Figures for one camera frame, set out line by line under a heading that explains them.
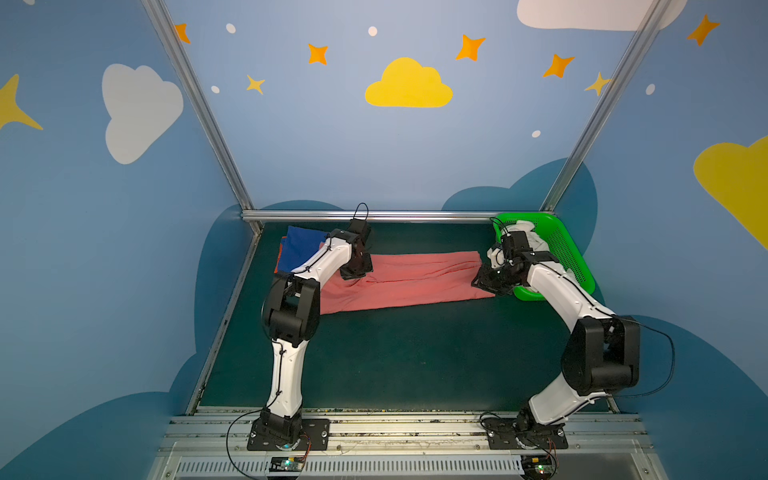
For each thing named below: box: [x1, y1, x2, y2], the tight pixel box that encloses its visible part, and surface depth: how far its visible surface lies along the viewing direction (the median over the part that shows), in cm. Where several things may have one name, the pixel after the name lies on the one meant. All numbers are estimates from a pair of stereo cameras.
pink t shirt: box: [320, 251, 496, 315], surface depth 104 cm
